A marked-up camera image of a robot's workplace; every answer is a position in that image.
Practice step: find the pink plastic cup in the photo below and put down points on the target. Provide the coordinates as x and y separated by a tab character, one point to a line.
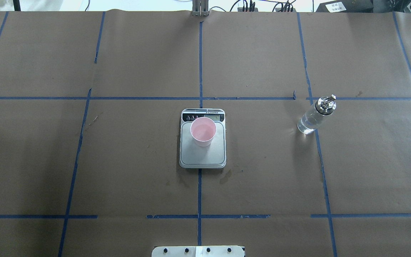
203	130

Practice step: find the clear glass sauce bottle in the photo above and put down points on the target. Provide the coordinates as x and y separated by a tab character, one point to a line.
321	108

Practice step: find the silver digital kitchen scale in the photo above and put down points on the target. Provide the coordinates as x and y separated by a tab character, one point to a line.
191	155

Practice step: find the black box with label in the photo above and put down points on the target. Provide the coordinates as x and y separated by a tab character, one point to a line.
354	6

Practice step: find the aluminium frame post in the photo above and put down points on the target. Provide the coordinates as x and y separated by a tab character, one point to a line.
200	8

